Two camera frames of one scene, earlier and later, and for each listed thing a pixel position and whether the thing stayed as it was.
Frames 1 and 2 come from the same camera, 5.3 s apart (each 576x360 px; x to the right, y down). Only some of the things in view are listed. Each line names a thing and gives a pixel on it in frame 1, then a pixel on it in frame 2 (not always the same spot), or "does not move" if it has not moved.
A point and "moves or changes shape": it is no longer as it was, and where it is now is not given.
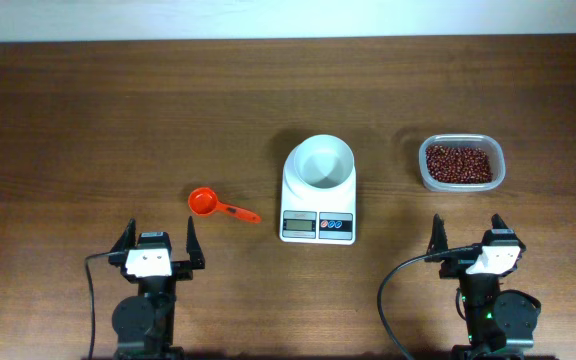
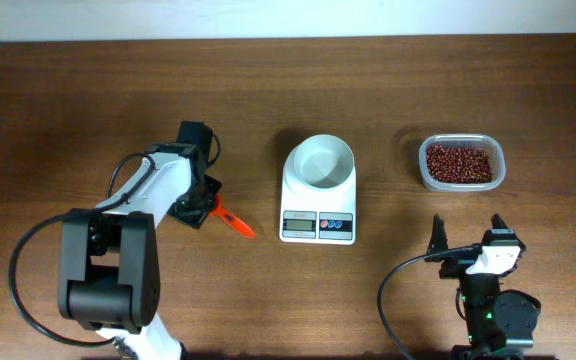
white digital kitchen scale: (314, 215) does not move
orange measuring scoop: (204, 201) moves or changes shape
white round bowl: (324, 161) does not move
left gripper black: (126, 244) -> (196, 220)
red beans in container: (458, 165) does not move
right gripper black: (450, 267) does not move
